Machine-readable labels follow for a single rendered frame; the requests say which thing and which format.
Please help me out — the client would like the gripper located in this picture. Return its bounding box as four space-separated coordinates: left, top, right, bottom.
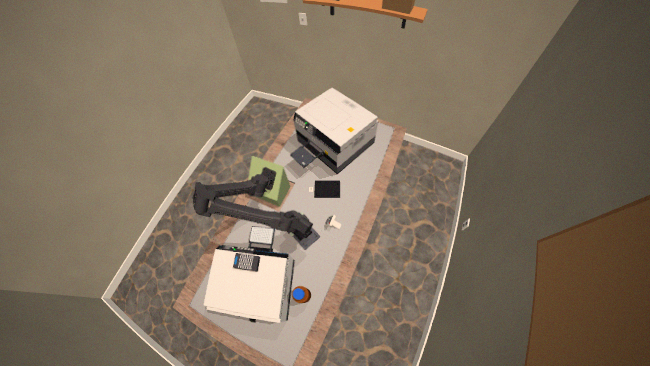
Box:
287 212 309 236

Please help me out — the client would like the white multiwell plate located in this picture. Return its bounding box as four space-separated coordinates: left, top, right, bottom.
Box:
250 227 274 244

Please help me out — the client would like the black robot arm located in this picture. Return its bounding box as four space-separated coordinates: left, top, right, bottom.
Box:
193 167 313 238

